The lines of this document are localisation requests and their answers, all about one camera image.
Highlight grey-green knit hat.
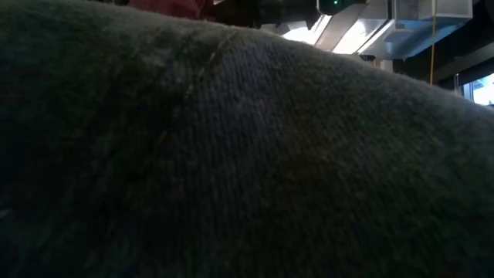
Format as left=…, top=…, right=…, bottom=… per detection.
left=0, top=0, right=494, bottom=278

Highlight red object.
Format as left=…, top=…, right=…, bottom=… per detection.
left=129, top=0, right=215, bottom=21

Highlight silver ventilation duct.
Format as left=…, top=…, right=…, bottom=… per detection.
left=281, top=0, right=474, bottom=62

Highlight yellow hanging cable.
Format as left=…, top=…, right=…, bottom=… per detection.
left=429, top=0, right=438, bottom=86

